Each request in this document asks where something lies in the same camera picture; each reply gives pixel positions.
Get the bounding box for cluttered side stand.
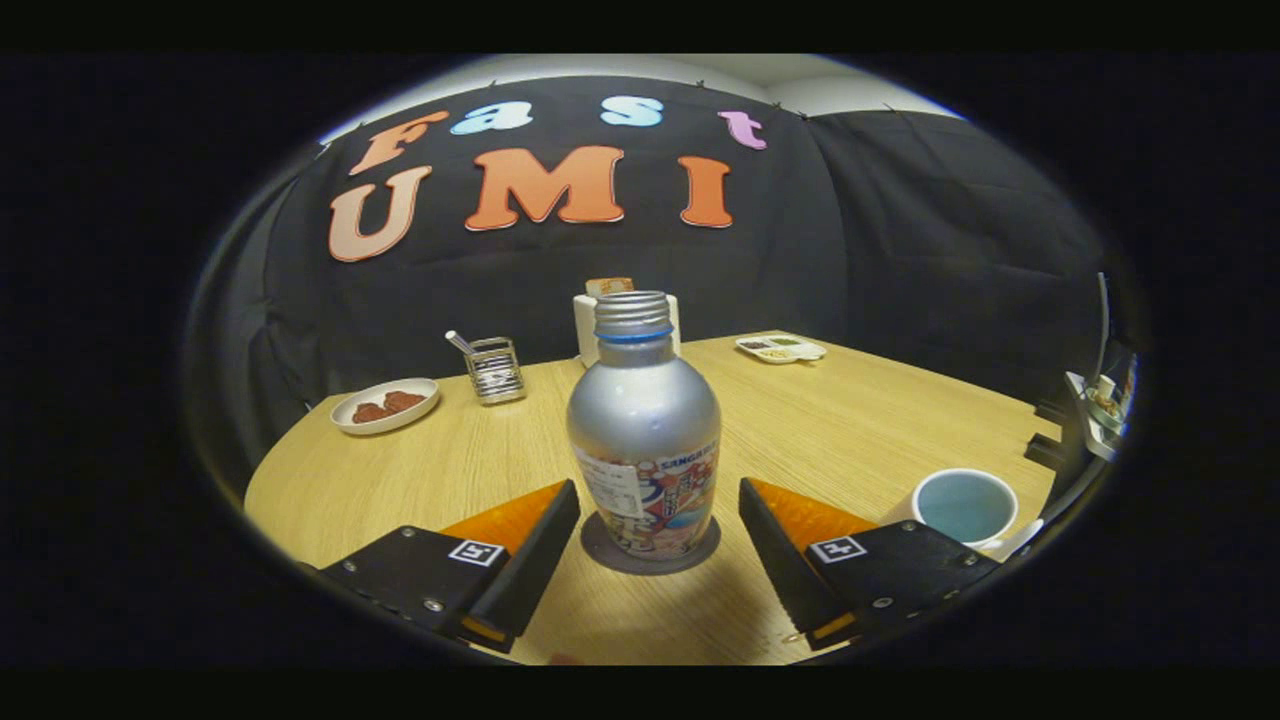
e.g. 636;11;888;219
1065;350;1136;461

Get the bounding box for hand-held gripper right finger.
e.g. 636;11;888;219
739;477;1001;651

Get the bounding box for white round plate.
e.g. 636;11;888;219
330;377;441;436

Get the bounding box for wooden table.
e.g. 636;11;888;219
244;331;1061;666

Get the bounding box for white toaster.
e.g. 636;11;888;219
573;293;681;369

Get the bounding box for dark round coaster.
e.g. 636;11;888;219
581;512;722;575

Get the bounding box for silver juice bottle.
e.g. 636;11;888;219
566;291;722;561

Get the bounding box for white divided snack tray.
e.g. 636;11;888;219
736;334;828;365

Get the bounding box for white cup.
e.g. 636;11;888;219
880;468;1046;563

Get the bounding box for black table clamp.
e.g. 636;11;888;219
1025;400;1071;471

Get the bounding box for red-brown food pieces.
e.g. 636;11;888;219
352;391;427;424

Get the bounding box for metal wire utensil holder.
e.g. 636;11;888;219
465;337;527;406

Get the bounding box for black backdrop cloth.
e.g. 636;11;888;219
190;75;1111;481

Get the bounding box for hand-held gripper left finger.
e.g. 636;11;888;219
318;479;582;653

